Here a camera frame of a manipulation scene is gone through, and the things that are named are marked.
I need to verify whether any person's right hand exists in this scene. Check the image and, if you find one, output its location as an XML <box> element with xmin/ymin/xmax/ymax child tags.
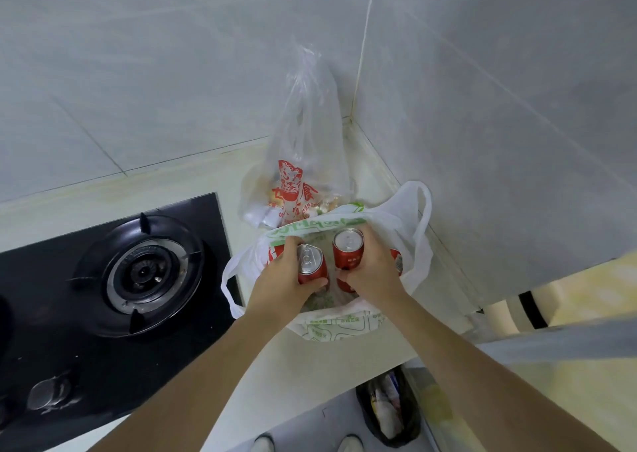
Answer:
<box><xmin>338</xmin><ymin>225</ymin><xmax>410</xmax><ymax>311</ymax></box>

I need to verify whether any person's left hand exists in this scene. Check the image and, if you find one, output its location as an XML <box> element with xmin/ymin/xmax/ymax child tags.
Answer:
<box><xmin>246</xmin><ymin>236</ymin><xmax>329</xmax><ymax>329</ymax></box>

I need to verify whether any person's right forearm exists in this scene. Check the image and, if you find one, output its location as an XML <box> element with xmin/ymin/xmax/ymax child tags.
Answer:
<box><xmin>383</xmin><ymin>292</ymin><xmax>620</xmax><ymax>452</ymax></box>

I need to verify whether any white post with black band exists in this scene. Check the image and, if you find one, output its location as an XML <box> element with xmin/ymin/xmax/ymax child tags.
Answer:
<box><xmin>482</xmin><ymin>282</ymin><xmax>565</xmax><ymax>335</ymax></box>

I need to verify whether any person's left forearm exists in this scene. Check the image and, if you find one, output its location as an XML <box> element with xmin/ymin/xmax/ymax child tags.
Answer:
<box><xmin>90</xmin><ymin>307</ymin><xmax>302</xmax><ymax>452</ymax></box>

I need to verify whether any white green-print plastic bag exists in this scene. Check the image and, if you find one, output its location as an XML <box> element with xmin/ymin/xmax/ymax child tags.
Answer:
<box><xmin>220</xmin><ymin>181</ymin><xmax>433</xmax><ymax>344</ymax></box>

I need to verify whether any black-lined trash bin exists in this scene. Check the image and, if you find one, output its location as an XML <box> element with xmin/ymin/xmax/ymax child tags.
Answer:
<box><xmin>355</xmin><ymin>366</ymin><xmax>425</xmax><ymax>449</ymax></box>

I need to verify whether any black glass gas stove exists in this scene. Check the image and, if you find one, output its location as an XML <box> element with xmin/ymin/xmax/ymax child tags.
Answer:
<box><xmin>0</xmin><ymin>192</ymin><xmax>245</xmax><ymax>452</ymax></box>

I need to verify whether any clear red-print plastic bag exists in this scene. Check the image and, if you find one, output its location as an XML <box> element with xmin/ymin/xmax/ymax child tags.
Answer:
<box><xmin>238</xmin><ymin>42</ymin><xmax>357</xmax><ymax>229</ymax></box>

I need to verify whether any black stove burner grate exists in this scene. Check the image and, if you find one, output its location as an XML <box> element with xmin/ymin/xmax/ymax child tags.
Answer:
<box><xmin>67</xmin><ymin>212</ymin><xmax>205</xmax><ymax>339</ymax></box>

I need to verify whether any silver stove knob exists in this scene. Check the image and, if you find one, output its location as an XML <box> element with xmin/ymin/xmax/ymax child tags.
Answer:
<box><xmin>26</xmin><ymin>373</ymin><xmax>76</xmax><ymax>414</ymax></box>

